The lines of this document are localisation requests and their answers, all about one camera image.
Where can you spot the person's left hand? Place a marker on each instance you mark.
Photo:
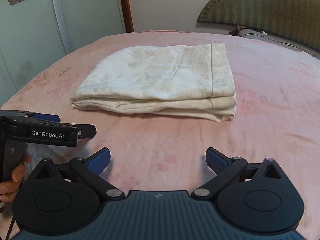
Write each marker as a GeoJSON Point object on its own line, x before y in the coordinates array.
{"type": "Point", "coordinates": [9, 188]}

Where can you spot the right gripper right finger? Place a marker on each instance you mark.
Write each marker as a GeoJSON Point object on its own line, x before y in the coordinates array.
{"type": "Point", "coordinates": [254, 197]}

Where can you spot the brown wooden door frame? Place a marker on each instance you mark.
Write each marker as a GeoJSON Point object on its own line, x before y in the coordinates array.
{"type": "Point", "coordinates": [126, 10]}

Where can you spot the grey patterned pillow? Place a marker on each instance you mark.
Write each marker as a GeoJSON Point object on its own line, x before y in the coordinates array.
{"type": "Point", "coordinates": [255, 34]}

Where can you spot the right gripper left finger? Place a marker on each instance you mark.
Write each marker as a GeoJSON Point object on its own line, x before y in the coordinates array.
{"type": "Point", "coordinates": [62, 198]}

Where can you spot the white floral wardrobe door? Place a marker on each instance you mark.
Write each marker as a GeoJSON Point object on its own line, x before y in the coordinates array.
{"type": "Point", "coordinates": [37, 33]}

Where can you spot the olive green upholstered headboard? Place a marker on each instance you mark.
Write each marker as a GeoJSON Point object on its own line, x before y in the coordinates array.
{"type": "Point", "coordinates": [297, 20]}

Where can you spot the cream white textured pants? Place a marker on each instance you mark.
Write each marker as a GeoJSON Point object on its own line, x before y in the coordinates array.
{"type": "Point", "coordinates": [194, 81]}

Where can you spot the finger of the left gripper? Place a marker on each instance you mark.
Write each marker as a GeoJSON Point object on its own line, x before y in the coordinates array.
{"type": "Point", "coordinates": [86, 131]}
{"type": "Point", "coordinates": [47, 117]}

